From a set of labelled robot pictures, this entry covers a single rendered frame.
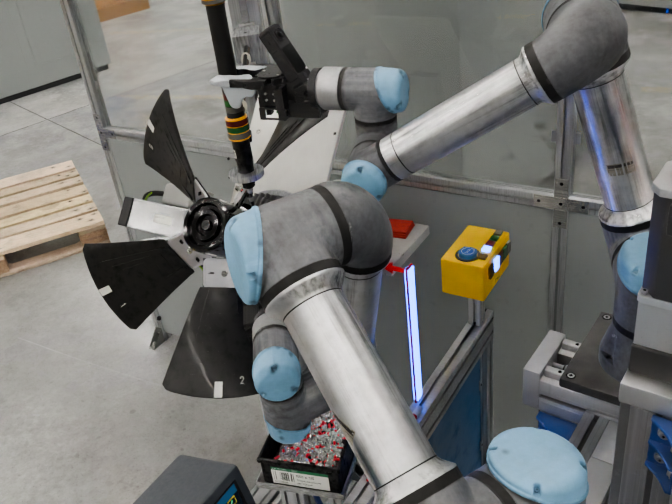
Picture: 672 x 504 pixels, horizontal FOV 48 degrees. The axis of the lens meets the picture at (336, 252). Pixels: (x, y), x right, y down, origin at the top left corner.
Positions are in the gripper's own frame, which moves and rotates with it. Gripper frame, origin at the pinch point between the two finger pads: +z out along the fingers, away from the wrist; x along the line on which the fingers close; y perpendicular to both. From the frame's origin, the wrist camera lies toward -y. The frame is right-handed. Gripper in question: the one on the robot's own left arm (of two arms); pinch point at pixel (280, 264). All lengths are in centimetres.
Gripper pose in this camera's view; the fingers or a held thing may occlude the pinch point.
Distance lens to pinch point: 148.0
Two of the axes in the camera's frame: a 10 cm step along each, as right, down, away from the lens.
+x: 2.1, 8.3, 5.2
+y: -9.7, 2.4, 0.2
